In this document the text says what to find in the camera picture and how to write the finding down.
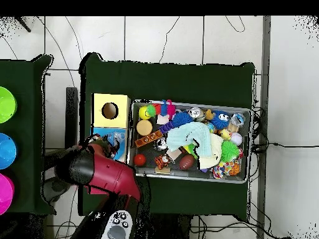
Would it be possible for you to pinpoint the mint green cloth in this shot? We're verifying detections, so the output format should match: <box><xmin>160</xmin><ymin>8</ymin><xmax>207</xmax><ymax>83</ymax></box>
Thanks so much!
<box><xmin>166</xmin><ymin>121</ymin><xmax>212</xmax><ymax>157</ymax></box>

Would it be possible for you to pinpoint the wooden three-hole box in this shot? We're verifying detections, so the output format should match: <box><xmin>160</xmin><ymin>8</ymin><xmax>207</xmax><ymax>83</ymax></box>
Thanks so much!
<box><xmin>85</xmin><ymin>93</ymin><xmax>131</xmax><ymax>195</ymax></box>

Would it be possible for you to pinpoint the shallow silver mesh bin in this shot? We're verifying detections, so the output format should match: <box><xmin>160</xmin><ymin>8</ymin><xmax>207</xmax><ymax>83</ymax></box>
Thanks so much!
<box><xmin>126</xmin><ymin>99</ymin><xmax>254</xmax><ymax>184</ymax></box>

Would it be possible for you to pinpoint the black upright panel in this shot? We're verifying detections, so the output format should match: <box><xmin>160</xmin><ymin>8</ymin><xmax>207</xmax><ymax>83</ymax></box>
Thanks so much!
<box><xmin>64</xmin><ymin>87</ymin><xmax>79</xmax><ymax>150</ymax></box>

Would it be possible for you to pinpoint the red ball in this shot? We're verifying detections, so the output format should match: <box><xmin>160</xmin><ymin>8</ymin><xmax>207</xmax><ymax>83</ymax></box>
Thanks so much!
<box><xmin>133</xmin><ymin>153</ymin><xmax>147</xmax><ymax>167</ymax></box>

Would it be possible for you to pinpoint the round orange sponge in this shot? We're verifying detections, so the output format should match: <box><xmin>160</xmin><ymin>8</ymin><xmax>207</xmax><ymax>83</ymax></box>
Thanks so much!
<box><xmin>136</xmin><ymin>119</ymin><xmax>153</xmax><ymax>137</ymax></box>

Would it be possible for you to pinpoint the yellow smiley ball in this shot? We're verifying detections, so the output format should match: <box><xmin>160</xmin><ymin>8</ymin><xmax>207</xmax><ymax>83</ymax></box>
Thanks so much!
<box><xmin>138</xmin><ymin>106</ymin><xmax>151</xmax><ymax>121</ymax></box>

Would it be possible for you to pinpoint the rainbow spiky caterpillar toy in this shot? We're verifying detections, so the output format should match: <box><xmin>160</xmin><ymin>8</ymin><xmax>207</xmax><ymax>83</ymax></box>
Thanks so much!
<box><xmin>146</xmin><ymin>99</ymin><xmax>176</xmax><ymax>120</ymax></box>

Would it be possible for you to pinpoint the dark green table cloth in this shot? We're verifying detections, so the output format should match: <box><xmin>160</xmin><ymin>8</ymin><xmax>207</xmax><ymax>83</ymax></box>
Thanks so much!
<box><xmin>0</xmin><ymin>54</ymin><xmax>57</xmax><ymax>215</ymax></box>
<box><xmin>78</xmin><ymin>52</ymin><xmax>256</xmax><ymax>217</ymax></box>

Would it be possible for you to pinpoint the blue spiky rubber ball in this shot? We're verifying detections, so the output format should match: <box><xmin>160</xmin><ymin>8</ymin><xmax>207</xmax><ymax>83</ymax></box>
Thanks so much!
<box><xmin>171</xmin><ymin>111</ymin><xmax>194</xmax><ymax>126</ymax></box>

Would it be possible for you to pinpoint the blue plastic bowl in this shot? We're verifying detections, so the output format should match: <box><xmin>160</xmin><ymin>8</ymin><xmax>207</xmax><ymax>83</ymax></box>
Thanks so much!
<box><xmin>0</xmin><ymin>132</ymin><xmax>18</xmax><ymax>171</ymax></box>

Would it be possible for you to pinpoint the green plastic bowl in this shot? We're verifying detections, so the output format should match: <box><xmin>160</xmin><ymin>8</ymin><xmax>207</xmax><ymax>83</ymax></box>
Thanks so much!
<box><xmin>0</xmin><ymin>86</ymin><xmax>17</xmax><ymax>124</ymax></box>

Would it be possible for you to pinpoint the silver-top drink can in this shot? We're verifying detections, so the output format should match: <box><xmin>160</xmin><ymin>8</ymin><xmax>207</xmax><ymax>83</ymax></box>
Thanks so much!
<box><xmin>188</xmin><ymin>106</ymin><xmax>206</xmax><ymax>123</ymax></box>

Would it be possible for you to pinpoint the pink plastic bowl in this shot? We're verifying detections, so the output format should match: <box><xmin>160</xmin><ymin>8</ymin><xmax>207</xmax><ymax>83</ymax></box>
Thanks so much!
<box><xmin>0</xmin><ymin>172</ymin><xmax>15</xmax><ymax>215</ymax></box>

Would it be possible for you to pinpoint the cream knit cloth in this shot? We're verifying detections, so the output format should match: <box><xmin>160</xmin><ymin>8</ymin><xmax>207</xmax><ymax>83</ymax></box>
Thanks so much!
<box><xmin>198</xmin><ymin>133</ymin><xmax>224</xmax><ymax>170</ymax></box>

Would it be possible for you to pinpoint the green spiky rubber ball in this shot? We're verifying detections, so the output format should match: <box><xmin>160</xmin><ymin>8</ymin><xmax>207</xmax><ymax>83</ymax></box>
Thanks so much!
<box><xmin>220</xmin><ymin>140</ymin><xmax>240</xmax><ymax>163</ymax></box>

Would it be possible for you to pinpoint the dark slanted rod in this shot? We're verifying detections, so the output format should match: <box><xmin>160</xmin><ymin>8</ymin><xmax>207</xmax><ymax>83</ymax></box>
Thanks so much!
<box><xmin>14</xmin><ymin>16</ymin><xmax>32</xmax><ymax>34</ymax></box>

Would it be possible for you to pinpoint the white baseball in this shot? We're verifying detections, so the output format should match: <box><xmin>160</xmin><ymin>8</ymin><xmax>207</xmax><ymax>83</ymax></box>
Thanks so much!
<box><xmin>230</xmin><ymin>132</ymin><xmax>244</xmax><ymax>147</ymax></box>

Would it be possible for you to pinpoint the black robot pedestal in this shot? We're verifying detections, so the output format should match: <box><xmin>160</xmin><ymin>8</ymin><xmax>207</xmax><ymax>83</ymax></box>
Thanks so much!
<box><xmin>139</xmin><ymin>213</ymin><xmax>193</xmax><ymax>239</ymax></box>

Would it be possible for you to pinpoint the black power cable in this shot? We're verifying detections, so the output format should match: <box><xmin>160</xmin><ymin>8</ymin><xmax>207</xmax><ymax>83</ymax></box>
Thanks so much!
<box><xmin>250</xmin><ymin>141</ymin><xmax>319</xmax><ymax>153</ymax></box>

